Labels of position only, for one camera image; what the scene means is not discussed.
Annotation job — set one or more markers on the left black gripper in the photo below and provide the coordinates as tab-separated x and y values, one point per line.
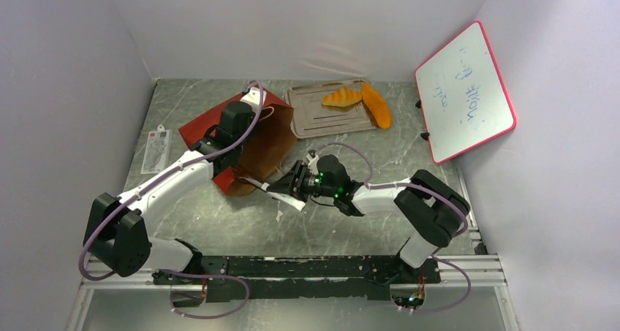
253	118

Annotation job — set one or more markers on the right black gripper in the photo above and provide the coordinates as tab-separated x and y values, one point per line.
295	183

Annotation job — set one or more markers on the red brown paper bag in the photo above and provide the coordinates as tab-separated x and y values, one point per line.
266	146

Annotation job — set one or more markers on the metal tongs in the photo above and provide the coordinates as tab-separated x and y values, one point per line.
291	201

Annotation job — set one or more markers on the metal baking tray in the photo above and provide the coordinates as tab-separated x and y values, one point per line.
312	119

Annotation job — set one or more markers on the yellow fake bread slice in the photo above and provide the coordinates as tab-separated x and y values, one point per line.
342	98

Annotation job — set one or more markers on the orange fake bread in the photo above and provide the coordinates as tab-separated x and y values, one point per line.
376	105

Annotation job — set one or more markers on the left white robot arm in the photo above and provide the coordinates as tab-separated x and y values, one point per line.
117	231

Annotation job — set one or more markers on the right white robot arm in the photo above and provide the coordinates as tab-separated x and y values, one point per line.
437	212

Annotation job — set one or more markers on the clear plastic package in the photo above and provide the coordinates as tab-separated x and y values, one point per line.
156	151

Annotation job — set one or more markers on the red framed whiteboard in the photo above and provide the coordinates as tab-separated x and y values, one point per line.
462	95

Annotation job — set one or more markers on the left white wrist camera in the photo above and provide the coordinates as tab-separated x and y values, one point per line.
255	98

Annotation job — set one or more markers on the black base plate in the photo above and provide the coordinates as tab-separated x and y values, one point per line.
228	278

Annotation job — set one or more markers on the aluminium rail frame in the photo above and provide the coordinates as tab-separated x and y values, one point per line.
468	271

